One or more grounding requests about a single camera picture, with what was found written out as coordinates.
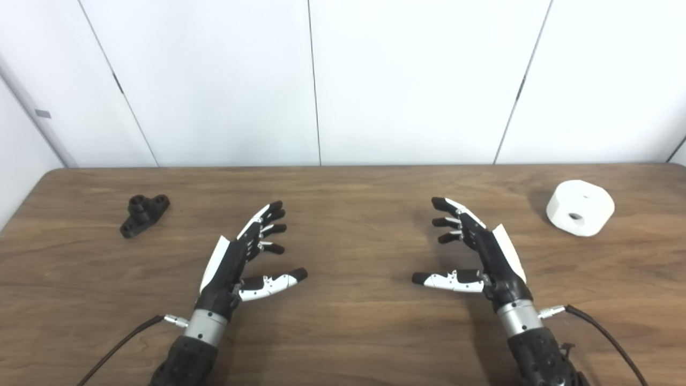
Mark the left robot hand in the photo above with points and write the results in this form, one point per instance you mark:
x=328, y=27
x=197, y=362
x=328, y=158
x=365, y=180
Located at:
x=228, y=265

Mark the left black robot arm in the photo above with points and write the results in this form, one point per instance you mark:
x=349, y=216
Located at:
x=195, y=348

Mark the small grey wall tag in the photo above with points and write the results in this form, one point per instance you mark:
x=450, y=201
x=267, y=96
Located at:
x=43, y=113

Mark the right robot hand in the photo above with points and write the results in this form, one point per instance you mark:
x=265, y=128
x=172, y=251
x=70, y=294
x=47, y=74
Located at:
x=496, y=257

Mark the round white piece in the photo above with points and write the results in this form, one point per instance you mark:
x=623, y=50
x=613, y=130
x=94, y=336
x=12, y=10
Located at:
x=581, y=206

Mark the black holder part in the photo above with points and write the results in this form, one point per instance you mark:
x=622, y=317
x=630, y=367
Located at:
x=140, y=213

